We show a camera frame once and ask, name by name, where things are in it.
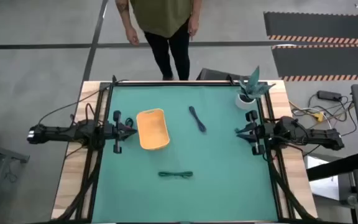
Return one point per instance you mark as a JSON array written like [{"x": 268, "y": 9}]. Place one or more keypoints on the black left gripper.
[{"x": 117, "y": 132}]

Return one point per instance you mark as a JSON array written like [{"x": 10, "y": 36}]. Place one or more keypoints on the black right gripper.
[{"x": 264, "y": 132}]

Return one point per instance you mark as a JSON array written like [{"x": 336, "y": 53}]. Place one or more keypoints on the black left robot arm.
[{"x": 57, "y": 133}]

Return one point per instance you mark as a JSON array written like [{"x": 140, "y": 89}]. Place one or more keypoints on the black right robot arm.
[{"x": 315, "y": 137}]

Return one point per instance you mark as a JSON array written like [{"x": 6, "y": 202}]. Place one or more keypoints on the yellow plastic basket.
[{"x": 152, "y": 130}]

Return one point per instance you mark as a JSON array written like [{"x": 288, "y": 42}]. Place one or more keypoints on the white plant pot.
[{"x": 242, "y": 104}]

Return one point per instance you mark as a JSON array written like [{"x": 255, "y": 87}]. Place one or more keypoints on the green artificial plant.
[{"x": 252, "y": 85}]

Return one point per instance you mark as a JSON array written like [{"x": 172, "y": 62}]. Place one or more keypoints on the wooden table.
[{"x": 297, "y": 174}]

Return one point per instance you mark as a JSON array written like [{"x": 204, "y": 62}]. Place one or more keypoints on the green table mat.
[{"x": 213, "y": 186}]

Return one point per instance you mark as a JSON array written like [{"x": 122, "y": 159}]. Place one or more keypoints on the black panel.
[{"x": 213, "y": 75}]

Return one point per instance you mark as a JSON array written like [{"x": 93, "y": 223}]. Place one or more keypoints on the yellow plug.
[{"x": 319, "y": 117}]

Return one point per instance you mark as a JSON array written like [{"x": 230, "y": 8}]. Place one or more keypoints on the black power adapter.
[{"x": 329, "y": 95}]

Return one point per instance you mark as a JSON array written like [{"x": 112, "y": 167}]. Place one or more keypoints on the white sheet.
[{"x": 323, "y": 186}]

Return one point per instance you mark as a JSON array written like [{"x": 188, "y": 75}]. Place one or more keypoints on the black bar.
[{"x": 334, "y": 168}]

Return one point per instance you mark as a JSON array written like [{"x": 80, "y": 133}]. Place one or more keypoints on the black mat with hazard stripes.
[
  {"x": 322, "y": 60},
  {"x": 319, "y": 25}
]

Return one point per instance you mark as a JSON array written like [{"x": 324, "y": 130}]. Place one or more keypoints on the person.
[{"x": 163, "y": 18}]

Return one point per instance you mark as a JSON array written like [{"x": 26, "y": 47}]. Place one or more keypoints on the black aluminium table frame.
[{"x": 179, "y": 83}]

